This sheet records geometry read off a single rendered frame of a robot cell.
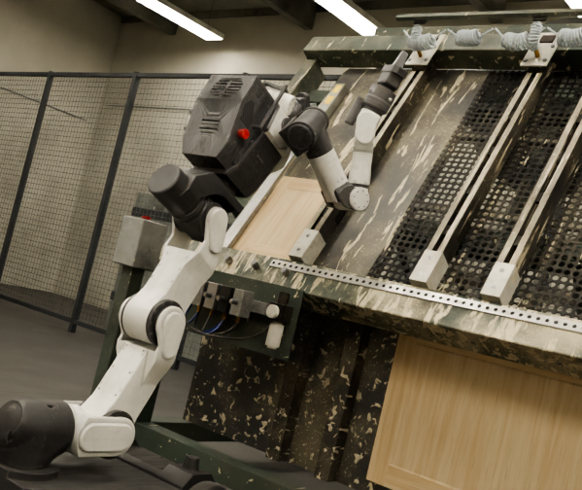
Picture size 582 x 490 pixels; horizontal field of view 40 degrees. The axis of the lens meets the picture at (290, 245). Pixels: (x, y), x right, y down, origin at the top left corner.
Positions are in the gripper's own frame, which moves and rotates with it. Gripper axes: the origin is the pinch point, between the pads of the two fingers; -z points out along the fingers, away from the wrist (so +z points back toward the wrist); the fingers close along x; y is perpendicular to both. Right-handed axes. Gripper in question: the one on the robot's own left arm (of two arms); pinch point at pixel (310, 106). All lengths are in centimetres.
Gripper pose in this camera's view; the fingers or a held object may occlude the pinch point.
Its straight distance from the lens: 329.8
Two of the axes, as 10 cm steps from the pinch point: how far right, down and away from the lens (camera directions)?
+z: -6.3, 2.7, -7.3
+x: 0.6, 9.5, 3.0
